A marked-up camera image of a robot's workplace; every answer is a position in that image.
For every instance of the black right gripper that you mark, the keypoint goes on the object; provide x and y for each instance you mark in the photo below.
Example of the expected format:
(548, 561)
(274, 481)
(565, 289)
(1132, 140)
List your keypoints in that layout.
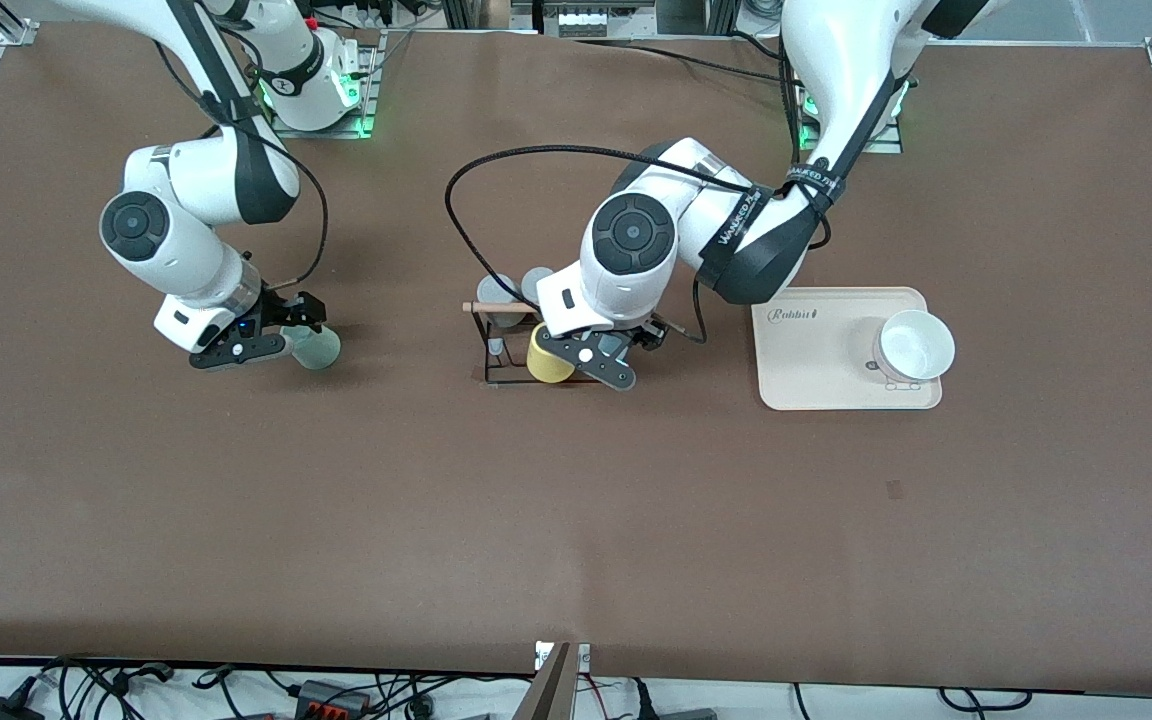
(288, 309)

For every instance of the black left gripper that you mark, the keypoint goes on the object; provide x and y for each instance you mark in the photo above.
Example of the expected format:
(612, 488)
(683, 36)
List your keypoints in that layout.
(648, 335)

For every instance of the mint green plastic cup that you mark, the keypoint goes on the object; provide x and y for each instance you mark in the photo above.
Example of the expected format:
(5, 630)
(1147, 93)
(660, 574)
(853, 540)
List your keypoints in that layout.
(321, 350)

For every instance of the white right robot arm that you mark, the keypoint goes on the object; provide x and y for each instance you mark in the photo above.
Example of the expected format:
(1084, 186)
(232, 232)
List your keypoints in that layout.
(186, 180)

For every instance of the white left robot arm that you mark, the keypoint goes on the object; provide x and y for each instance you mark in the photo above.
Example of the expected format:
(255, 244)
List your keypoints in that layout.
(836, 60)

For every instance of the yellow plastic cup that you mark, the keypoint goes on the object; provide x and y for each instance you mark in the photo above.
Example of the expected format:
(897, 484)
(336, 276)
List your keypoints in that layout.
(546, 362)

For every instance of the grey plastic cup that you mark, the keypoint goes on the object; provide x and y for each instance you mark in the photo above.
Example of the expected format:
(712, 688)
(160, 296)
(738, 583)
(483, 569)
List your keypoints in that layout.
(536, 282)
(499, 292)

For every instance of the beige printed tray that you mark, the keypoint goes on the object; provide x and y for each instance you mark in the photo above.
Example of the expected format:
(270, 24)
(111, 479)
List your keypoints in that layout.
(816, 390)

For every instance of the white bowl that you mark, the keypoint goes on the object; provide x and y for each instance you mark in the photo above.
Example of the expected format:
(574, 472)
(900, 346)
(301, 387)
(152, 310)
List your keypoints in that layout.
(916, 345)

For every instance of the grey power strip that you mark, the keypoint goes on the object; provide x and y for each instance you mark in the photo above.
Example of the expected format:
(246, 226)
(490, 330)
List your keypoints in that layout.
(596, 22)

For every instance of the black box orange levers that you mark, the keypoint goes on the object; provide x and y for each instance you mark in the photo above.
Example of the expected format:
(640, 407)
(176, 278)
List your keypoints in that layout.
(331, 700)

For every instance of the black power adapter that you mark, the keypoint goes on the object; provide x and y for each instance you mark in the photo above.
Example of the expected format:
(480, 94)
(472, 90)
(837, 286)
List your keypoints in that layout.
(1, 708)

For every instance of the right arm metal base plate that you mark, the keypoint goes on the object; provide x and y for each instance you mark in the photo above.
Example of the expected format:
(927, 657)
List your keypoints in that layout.
(368, 100)

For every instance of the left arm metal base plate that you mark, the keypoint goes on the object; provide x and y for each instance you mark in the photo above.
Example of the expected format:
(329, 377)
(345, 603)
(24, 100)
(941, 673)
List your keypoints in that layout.
(891, 140)

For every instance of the white mounting bracket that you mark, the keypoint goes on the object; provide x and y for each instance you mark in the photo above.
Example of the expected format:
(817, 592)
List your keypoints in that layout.
(583, 657)

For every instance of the grey camera post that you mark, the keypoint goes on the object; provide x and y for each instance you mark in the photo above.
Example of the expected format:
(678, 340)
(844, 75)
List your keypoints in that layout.
(548, 690)

